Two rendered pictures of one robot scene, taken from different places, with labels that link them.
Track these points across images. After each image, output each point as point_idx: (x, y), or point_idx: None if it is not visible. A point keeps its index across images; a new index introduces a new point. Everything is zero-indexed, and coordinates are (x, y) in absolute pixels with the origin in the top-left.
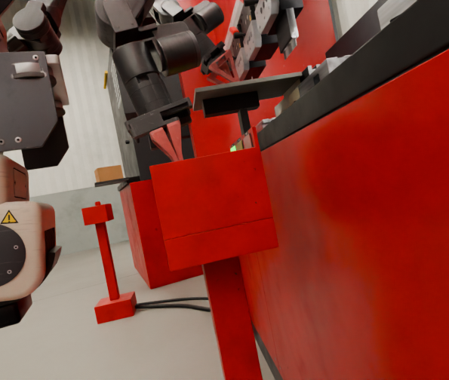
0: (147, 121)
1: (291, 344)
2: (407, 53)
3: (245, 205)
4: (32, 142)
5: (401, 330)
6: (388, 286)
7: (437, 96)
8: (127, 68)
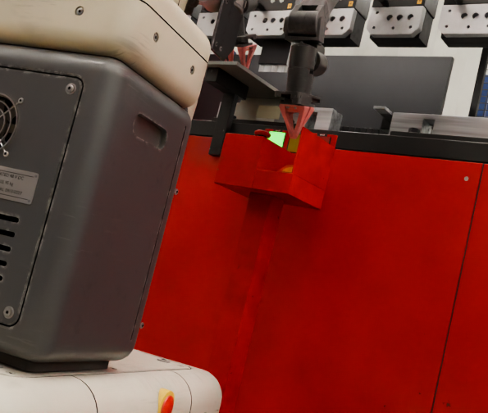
0: (306, 99)
1: (177, 321)
2: (442, 153)
3: (320, 177)
4: (222, 54)
5: (381, 263)
6: (381, 242)
7: (448, 173)
8: (308, 61)
